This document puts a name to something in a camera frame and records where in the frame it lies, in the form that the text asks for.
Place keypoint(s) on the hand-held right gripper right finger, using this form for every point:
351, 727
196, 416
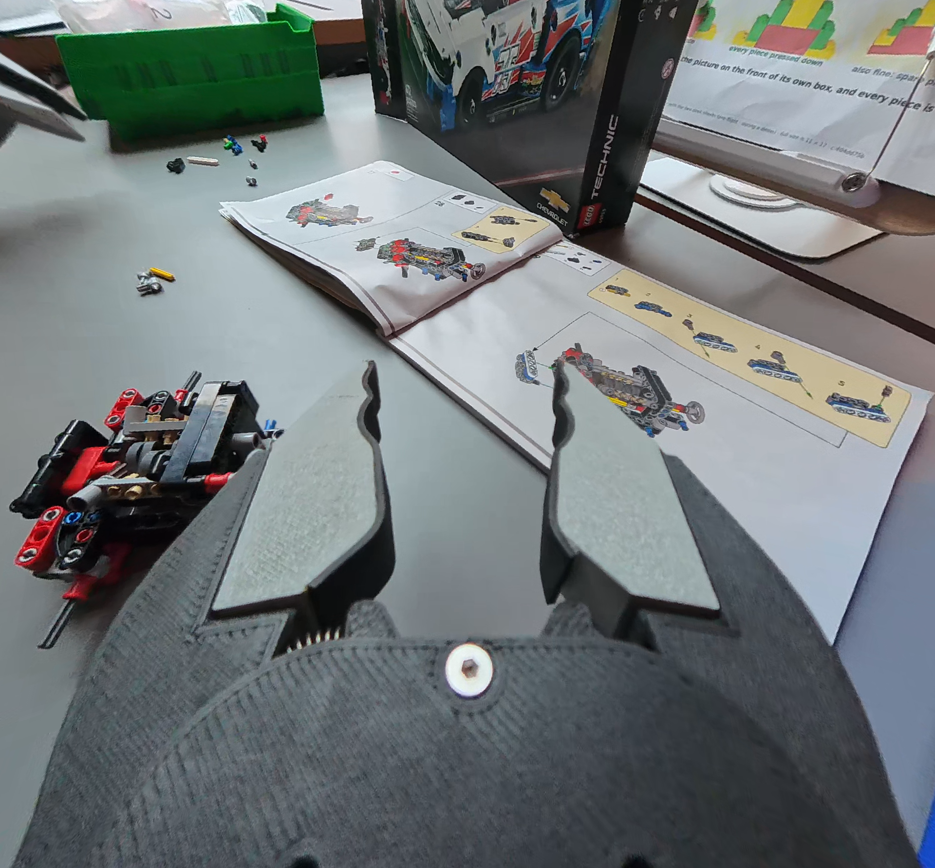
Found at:
621, 517

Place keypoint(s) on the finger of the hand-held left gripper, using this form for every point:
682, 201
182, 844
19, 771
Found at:
36, 83
33, 114

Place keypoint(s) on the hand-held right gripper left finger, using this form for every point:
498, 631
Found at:
307, 503

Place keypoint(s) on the open lego instruction booklet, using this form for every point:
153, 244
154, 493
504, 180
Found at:
694, 488

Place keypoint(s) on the partly built lego car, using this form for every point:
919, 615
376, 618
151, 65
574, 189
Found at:
153, 459

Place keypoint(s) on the pale lego axle piece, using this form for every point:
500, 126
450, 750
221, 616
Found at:
202, 160

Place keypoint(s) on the yellow lego axle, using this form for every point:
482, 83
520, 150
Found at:
162, 273

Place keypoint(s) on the grey lego connector piece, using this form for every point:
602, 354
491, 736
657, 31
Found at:
150, 288

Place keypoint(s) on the black lego set box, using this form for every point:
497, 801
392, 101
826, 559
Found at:
511, 65

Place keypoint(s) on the green plastic bin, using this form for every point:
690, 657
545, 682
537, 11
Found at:
197, 79

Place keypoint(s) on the white document stand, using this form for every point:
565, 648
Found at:
789, 218

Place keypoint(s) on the printed instruction sheet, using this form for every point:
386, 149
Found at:
803, 6

